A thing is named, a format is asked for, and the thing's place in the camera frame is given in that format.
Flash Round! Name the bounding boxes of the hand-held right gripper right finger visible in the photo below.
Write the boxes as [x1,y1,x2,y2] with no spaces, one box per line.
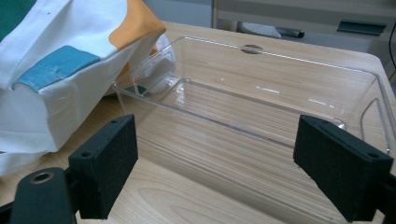
[293,115,394,223]

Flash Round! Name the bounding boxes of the black hanging desk cables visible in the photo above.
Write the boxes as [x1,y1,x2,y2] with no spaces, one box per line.
[387,27,396,82]

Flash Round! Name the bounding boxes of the dark drawer handle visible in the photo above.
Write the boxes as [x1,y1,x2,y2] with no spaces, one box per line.
[336,19,388,36]

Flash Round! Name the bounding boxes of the grey table cable grommet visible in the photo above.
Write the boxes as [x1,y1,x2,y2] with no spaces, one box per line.
[240,44,264,55]

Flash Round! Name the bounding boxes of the clear plastic tray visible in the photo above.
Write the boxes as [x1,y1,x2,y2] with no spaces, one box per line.
[112,35,396,224]

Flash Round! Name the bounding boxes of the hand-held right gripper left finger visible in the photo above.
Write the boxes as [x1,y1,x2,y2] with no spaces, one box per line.
[68,114,139,220]

